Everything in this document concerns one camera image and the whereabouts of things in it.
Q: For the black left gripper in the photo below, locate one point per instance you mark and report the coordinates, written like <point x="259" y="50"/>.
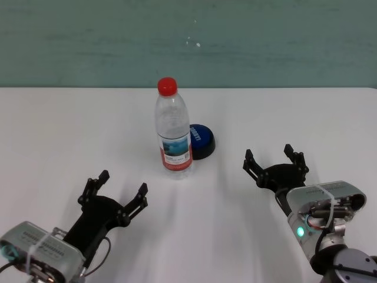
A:
<point x="94" y="221"/>

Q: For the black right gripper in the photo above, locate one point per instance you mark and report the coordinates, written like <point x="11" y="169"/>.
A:
<point x="282" y="177"/>

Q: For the blue push button black base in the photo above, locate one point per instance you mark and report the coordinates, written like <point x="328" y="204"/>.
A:
<point x="203" y="141"/>

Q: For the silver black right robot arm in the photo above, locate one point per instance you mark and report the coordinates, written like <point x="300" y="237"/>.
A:
<point x="303" y="244"/>

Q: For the clear water bottle red cap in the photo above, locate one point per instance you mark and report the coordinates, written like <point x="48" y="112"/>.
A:
<point x="173" y="147"/>

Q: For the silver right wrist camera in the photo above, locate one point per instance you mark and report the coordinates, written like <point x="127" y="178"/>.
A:
<point x="341" y="188"/>

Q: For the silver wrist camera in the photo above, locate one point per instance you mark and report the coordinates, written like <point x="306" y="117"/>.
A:
<point x="59" y="250"/>
<point x="341" y="188"/>

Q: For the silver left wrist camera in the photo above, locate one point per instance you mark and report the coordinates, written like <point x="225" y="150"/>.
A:
<point x="59" y="250"/>

